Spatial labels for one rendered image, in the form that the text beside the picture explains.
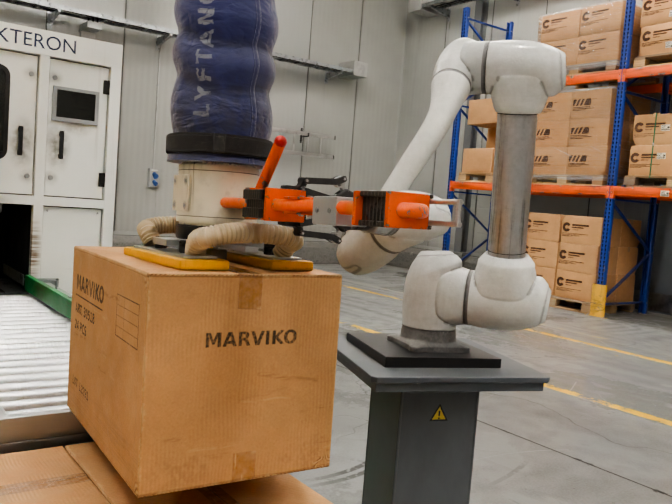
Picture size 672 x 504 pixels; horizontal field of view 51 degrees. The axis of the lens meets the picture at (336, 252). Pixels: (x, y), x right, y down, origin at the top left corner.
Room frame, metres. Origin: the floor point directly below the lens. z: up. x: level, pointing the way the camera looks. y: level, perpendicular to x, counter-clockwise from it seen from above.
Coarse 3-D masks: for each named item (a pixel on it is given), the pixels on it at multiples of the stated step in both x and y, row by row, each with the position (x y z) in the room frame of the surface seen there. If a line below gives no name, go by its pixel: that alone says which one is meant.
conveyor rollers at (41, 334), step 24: (0, 312) 3.17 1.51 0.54; (24, 312) 3.23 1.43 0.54; (48, 312) 3.22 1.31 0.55; (0, 336) 2.68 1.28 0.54; (24, 336) 2.73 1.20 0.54; (48, 336) 2.72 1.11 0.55; (0, 360) 2.35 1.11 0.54; (24, 360) 2.33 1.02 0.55; (48, 360) 2.36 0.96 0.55; (0, 384) 2.04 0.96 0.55; (24, 384) 2.07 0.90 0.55; (48, 384) 2.10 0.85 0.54; (24, 408) 1.89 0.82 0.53; (48, 408) 1.85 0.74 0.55
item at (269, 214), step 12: (252, 192) 1.26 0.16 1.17; (276, 192) 1.25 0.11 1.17; (288, 192) 1.26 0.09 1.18; (300, 192) 1.27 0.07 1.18; (252, 204) 1.28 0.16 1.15; (264, 204) 1.24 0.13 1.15; (252, 216) 1.26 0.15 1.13; (264, 216) 1.23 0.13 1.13; (276, 216) 1.25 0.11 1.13; (288, 216) 1.26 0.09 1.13; (300, 216) 1.27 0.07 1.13
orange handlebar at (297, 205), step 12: (228, 204) 1.38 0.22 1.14; (240, 204) 1.34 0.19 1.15; (276, 204) 1.22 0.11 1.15; (288, 204) 1.19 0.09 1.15; (300, 204) 1.16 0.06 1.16; (312, 204) 1.13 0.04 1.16; (348, 204) 1.04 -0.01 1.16; (408, 204) 0.95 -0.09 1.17; (420, 204) 0.96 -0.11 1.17; (408, 216) 0.95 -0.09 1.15; (420, 216) 0.96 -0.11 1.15
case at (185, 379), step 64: (128, 256) 1.50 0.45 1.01; (128, 320) 1.29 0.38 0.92; (192, 320) 1.24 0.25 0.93; (256, 320) 1.31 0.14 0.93; (320, 320) 1.39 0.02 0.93; (128, 384) 1.27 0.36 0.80; (192, 384) 1.25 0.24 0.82; (256, 384) 1.31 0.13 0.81; (320, 384) 1.39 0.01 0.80; (128, 448) 1.25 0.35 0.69; (192, 448) 1.25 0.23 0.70; (256, 448) 1.32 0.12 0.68; (320, 448) 1.40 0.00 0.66
